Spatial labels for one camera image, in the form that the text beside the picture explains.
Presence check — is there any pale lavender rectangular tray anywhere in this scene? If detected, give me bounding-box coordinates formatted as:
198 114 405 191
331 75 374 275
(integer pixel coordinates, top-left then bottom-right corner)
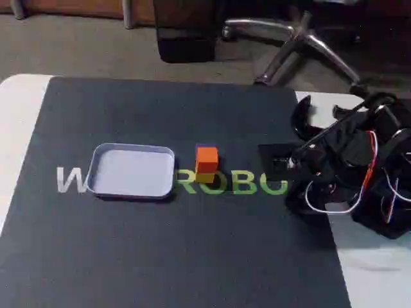
86 142 176 202

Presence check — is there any black mat with green lettering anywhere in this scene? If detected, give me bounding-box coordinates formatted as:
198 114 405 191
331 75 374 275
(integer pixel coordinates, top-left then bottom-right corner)
0 76 353 308

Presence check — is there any orange cube block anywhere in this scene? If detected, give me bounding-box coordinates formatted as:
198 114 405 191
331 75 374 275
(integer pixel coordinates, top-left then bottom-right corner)
195 146 220 176

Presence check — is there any red white blue ribbon cable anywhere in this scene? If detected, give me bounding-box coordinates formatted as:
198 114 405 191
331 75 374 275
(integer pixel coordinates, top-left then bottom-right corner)
362 130 377 191

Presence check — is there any dark cabinet on floor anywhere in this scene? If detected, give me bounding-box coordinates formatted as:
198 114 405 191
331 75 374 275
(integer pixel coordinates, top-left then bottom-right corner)
153 0 223 64

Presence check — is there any black table clamp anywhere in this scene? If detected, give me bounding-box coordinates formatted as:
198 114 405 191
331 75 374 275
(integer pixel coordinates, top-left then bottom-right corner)
290 95 367 139

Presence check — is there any thin white red gripper cable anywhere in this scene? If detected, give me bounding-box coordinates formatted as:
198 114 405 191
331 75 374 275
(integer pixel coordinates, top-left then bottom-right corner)
304 180 361 215

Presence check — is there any grey metal furniture leg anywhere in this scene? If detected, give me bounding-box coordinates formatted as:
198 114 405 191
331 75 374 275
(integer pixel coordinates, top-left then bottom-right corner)
121 0 136 30
9 0 28 21

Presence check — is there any chrome office chair base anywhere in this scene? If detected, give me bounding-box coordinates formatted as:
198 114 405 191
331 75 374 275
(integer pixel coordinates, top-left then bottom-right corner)
221 8 370 98

